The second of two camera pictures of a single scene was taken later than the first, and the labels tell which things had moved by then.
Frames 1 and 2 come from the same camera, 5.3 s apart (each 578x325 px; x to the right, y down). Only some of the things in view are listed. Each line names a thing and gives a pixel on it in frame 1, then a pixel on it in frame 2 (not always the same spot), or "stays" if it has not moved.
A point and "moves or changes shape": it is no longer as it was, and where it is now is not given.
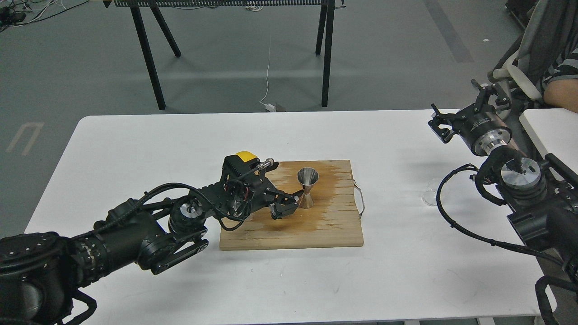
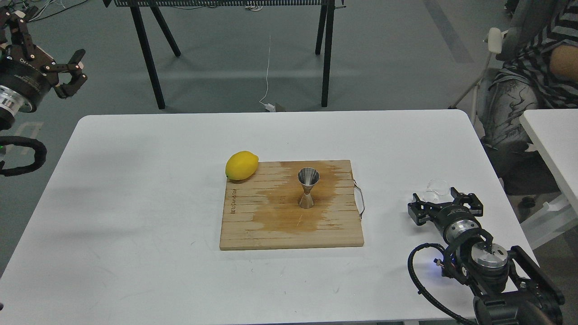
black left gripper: x=244 y=188 → x=28 y=78
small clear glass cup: x=429 y=196 moves or changes shape
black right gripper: x=483 y=131 → x=456 y=223
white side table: x=556 y=131 stays
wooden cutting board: x=335 y=221 stays
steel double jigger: x=307 y=177 stays
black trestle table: x=325 y=33 stays
